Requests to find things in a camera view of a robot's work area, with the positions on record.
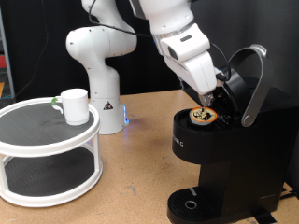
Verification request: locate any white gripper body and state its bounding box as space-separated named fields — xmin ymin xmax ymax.
xmin=163 ymin=50 xmax=225 ymax=96

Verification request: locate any white coffee pod orange lid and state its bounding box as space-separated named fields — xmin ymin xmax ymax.
xmin=189 ymin=105 xmax=219 ymax=127

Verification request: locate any black Keurig coffee machine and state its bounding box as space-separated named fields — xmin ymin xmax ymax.
xmin=166 ymin=44 xmax=299 ymax=224

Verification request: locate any white mug with green tape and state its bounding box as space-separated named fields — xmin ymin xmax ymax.
xmin=50 ymin=88 xmax=91 ymax=127

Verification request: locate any black tape strip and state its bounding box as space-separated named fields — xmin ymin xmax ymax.
xmin=251 ymin=207 xmax=278 ymax=224

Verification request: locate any white two-tier turntable shelf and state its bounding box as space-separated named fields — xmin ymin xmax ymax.
xmin=0 ymin=96 xmax=104 ymax=208

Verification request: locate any black looped gripper cable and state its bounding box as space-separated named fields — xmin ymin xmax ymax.
xmin=210 ymin=42 xmax=232 ymax=82

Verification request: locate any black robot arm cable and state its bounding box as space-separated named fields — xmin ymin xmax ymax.
xmin=88 ymin=0 xmax=153 ymax=39

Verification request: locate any black power cord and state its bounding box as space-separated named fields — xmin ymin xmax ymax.
xmin=278 ymin=186 xmax=299 ymax=203

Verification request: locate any black hanging cable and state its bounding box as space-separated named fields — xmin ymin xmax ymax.
xmin=11 ymin=0 xmax=50 ymax=99

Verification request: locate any grey metal frame post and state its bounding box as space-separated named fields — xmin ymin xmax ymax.
xmin=0 ymin=6 xmax=16 ymax=101

